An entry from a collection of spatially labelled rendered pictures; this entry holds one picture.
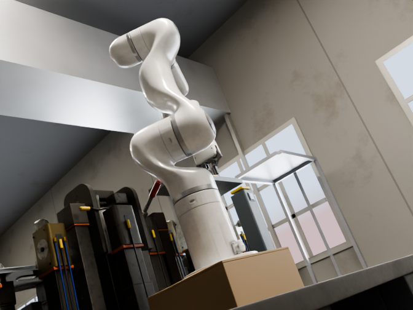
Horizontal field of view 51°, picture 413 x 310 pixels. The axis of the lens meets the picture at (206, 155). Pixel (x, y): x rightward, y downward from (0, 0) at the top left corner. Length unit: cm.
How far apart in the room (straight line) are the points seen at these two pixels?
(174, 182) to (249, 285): 31
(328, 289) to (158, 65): 77
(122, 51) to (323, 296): 93
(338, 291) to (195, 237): 35
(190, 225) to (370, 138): 279
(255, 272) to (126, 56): 77
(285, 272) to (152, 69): 66
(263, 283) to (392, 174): 272
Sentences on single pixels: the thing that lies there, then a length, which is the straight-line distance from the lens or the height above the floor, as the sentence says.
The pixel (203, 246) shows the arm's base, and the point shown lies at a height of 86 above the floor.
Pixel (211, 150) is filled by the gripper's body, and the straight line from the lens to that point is 164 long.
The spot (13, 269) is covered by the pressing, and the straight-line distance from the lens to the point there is 126.
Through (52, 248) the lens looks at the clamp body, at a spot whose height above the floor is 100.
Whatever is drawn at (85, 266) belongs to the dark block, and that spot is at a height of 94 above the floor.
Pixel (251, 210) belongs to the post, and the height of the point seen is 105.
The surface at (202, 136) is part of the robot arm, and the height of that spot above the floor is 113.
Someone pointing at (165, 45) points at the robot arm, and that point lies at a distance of 133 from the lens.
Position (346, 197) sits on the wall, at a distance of 374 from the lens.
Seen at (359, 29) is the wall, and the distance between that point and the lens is 393.
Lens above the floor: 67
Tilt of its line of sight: 22 degrees up
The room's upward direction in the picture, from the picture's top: 20 degrees counter-clockwise
